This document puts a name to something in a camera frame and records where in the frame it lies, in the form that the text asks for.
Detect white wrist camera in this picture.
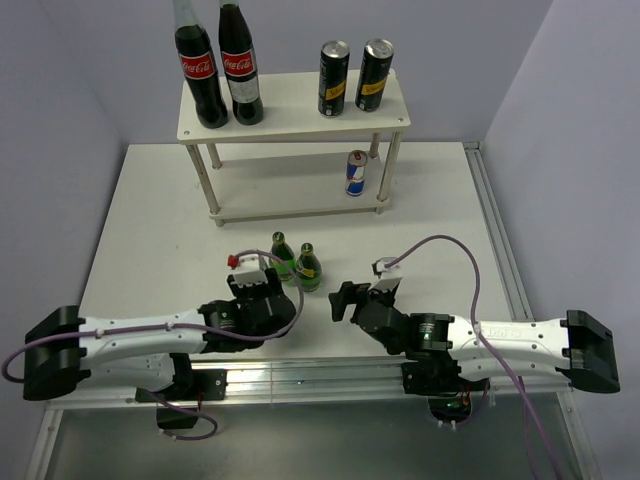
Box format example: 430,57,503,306
227,254,267,288
371,257,402,293

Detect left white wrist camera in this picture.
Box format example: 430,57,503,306
227,254,267,288

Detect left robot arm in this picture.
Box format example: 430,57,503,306
20,268,300,401

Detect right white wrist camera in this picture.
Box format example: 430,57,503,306
371,257,402,293

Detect Red Bull can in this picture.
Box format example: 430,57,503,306
345,150,369,197

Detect green glass bottle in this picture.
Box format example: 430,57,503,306
296,242,322,292
269,231,296,282

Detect coca-cola glass bottle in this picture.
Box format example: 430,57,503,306
218,1,264,126
172,0,228,129

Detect left Coca-Cola glass bottle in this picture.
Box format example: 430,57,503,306
172,0,228,129

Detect aluminium frame rail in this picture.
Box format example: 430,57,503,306
24,141,601,480

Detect dark gold-band beverage can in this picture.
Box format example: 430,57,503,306
355,38,394,112

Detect white two-tier shelf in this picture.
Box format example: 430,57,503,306
177,72,411,226

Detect right Coca-Cola glass bottle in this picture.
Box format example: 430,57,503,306
218,1,264,126

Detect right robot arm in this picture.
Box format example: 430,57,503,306
328,281,620,397

